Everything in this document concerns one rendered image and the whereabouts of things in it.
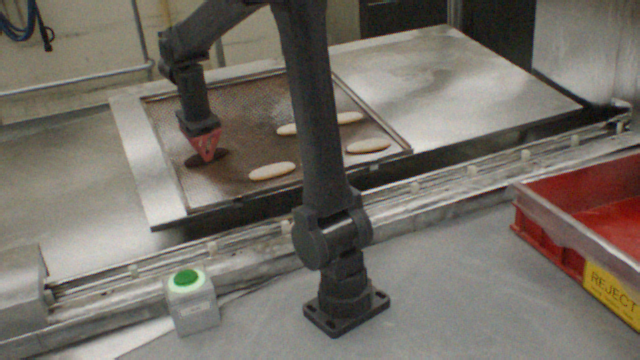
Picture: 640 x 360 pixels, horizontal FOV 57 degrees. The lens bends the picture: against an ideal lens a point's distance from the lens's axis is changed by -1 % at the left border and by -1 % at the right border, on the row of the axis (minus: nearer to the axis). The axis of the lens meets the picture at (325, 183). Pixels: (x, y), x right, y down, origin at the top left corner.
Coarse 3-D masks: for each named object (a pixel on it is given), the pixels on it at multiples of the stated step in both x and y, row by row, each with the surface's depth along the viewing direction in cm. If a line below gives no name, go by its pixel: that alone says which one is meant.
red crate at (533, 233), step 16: (592, 208) 114; (608, 208) 114; (624, 208) 113; (512, 224) 110; (528, 224) 106; (592, 224) 110; (608, 224) 109; (624, 224) 109; (528, 240) 105; (544, 240) 102; (608, 240) 105; (624, 240) 104; (560, 256) 98; (576, 256) 95; (576, 272) 96; (624, 320) 86
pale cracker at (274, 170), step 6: (264, 168) 123; (270, 168) 123; (276, 168) 123; (282, 168) 123; (288, 168) 123; (252, 174) 122; (258, 174) 122; (264, 174) 122; (270, 174) 122; (276, 174) 122; (282, 174) 123
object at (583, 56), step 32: (544, 0) 149; (576, 0) 140; (608, 0) 132; (544, 32) 152; (576, 32) 143; (608, 32) 134; (544, 64) 155; (576, 64) 145; (608, 64) 136; (576, 96) 148; (608, 96) 139
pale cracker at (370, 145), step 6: (354, 144) 130; (360, 144) 130; (366, 144) 130; (372, 144) 130; (378, 144) 130; (384, 144) 130; (354, 150) 129; (360, 150) 129; (366, 150) 129; (372, 150) 129
